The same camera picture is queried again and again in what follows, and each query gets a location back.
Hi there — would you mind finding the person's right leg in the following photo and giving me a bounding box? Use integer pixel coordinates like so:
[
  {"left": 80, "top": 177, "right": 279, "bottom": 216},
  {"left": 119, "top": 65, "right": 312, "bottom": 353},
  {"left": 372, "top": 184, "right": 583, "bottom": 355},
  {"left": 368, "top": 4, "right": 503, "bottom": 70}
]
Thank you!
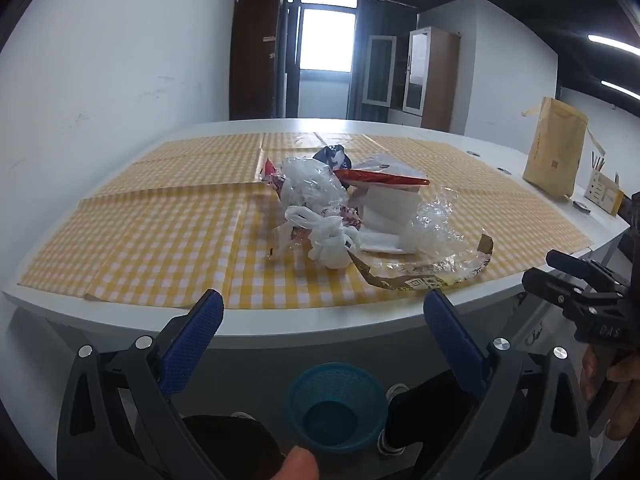
[{"left": 384, "top": 369, "right": 482, "bottom": 452}]

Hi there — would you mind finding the ceiling light strip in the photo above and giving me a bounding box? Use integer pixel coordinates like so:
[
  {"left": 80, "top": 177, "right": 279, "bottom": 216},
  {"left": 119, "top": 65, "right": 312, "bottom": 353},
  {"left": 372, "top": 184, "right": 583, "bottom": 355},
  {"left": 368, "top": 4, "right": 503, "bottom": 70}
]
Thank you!
[
  {"left": 587, "top": 34, "right": 640, "bottom": 57},
  {"left": 599, "top": 79, "right": 640, "bottom": 99}
]

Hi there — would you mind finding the dark blue curtain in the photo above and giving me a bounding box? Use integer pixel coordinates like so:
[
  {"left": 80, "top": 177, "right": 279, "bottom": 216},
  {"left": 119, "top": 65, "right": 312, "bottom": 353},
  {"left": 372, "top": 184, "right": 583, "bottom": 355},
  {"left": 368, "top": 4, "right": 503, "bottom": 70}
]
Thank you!
[{"left": 349, "top": 0, "right": 419, "bottom": 122}]

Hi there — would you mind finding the dark blue snack wrapper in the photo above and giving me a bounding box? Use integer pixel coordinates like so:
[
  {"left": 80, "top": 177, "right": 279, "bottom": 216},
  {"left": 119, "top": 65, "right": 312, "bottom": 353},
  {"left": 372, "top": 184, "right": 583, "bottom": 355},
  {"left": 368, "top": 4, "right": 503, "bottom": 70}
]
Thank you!
[{"left": 312, "top": 144, "right": 354, "bottom": 171}]

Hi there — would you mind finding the clear plastic bag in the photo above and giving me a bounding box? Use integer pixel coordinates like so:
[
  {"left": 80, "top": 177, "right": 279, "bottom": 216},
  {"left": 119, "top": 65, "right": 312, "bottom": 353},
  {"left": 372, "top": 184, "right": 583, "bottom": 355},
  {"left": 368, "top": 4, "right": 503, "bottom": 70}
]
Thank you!
[{"left": 278, "top": 156, "right": 348, "bottom": 207}]

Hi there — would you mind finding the blue plastic mesh basket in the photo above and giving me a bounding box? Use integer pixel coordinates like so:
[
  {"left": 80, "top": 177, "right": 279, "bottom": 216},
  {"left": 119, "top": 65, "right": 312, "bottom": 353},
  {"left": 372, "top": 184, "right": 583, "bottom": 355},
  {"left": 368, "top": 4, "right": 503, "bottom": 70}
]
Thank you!
[{"left": 284, "top": 362, "right": 389, "bottom": 451}]

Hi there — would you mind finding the white plastic bag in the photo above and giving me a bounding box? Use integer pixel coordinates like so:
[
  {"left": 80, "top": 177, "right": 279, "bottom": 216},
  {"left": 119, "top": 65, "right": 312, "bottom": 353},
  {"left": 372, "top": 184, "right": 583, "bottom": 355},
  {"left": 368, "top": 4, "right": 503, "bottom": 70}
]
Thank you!
[{"left": 271, "top": 204, "right": 362, "bottom": 269}]

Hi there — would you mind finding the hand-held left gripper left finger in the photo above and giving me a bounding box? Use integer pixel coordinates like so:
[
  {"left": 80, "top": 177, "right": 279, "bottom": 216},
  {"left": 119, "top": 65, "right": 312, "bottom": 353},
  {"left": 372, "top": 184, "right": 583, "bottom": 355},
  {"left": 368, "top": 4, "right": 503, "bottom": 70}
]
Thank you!
[{"left": 56, "top": 288, "right": 227, "bottom": 480}]

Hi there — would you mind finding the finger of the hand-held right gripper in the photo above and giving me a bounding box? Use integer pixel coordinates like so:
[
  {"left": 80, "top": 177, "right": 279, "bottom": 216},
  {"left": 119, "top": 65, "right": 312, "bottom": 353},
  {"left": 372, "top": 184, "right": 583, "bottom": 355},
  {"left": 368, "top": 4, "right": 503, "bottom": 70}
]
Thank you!
[
  {"left": 521, "top": 268, "right": 590, "bottom": 319},
  {"left": 545, "top": 249, "right": 627, "bottom": 289}
]

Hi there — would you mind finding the beige pen holder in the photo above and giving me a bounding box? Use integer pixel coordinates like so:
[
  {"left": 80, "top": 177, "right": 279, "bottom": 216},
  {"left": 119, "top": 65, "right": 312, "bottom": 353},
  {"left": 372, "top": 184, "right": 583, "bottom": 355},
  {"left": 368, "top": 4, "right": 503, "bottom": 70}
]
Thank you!
[{"left": 584, "top": 150, "right": 627, "bottom": 217}]

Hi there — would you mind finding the red snack wrapper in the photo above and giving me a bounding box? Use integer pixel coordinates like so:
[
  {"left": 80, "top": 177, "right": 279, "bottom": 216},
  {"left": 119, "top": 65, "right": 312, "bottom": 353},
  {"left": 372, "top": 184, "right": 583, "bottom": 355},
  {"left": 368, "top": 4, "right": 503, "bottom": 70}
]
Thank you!
[{"left": 261, "top": 157, "right": 287, "bottom": 197}]

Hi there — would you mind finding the white pouch with red edge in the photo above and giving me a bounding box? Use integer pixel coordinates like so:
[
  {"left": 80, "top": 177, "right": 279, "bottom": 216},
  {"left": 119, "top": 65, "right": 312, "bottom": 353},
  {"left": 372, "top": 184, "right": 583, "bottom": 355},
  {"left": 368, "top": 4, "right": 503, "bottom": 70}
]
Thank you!
[{"left": 332, "top": 167, "right": 432, "bottom": 241}]

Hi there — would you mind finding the brown paper bag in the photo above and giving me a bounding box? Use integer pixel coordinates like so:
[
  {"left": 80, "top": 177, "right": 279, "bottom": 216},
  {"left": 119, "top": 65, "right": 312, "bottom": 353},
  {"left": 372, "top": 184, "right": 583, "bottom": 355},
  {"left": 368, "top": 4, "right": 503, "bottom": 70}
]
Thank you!
[{"left": 521, "top": 96, "right": 590, "bottom": 199}]

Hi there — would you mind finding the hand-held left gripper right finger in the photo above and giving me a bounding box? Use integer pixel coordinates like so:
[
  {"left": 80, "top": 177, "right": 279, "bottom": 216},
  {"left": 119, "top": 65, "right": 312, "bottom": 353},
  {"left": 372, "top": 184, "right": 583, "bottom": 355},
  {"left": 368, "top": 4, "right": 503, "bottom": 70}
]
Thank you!
[{"left": 419, "top": 288, "right": 594, "bottom": 480}]

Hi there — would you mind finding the wooden cabinet with glass doors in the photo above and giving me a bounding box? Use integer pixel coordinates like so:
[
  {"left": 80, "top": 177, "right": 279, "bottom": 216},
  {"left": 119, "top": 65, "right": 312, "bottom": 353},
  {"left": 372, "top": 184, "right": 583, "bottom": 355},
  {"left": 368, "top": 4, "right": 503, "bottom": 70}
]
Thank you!
[{"left": 401, "top": 25, "right": 461, "bottom": 134}]

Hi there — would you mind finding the person's left hand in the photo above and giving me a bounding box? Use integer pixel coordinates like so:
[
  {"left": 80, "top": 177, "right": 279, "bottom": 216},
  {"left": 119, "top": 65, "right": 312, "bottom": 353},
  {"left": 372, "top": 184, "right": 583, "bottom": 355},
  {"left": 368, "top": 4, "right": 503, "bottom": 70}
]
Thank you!
[{"left": 276, "top": 446, "right": 321, "bottom": 480}]

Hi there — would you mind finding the tall brown cabinet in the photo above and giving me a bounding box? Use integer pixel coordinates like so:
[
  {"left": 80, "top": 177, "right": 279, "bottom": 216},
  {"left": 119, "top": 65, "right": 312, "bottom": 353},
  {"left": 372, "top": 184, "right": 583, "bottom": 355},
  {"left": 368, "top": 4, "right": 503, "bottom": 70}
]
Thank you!
[{"left": 228, "top": 0, "right": 284, "bottom": 121}]

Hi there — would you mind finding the glass balcony door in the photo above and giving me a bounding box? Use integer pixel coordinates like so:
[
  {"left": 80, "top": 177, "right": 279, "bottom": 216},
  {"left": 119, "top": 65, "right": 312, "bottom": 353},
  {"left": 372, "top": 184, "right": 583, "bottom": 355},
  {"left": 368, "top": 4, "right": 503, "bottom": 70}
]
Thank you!
[{"left": 281, "top": 0, "right": 359, "bottom": 121}]

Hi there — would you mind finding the person's right hand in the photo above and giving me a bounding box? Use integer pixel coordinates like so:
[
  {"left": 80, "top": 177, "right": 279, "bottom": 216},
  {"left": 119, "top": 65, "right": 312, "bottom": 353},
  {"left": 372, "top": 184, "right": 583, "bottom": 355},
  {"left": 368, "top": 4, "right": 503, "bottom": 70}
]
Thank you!
[{"left": 579, "top": 346, "right": 640, "bottom": 442}]

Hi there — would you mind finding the clear wrapper with brown rim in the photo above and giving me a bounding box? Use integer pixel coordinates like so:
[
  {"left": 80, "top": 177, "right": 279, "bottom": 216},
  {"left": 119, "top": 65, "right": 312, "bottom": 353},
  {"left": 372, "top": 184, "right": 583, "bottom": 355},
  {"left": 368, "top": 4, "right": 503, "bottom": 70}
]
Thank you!
[{"left": 347, "top": 232, "right": 495, "bottom": 292}]

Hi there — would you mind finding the yellow checkered tablecloth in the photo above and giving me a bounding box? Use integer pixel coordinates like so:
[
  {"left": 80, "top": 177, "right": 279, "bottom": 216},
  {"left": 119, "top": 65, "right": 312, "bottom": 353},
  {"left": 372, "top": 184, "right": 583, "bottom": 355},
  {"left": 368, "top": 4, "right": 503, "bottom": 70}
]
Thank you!
[{"left": 17, "top": 132, "right": 594, "bottom": 312}]

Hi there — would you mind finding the white tissue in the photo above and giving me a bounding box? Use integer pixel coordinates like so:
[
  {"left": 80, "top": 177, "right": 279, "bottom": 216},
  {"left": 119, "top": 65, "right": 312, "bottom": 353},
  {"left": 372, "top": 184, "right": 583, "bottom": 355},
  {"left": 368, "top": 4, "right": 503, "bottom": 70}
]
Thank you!
[{"left": 357, "top": 226, "right": 417, "bottom": 254}]

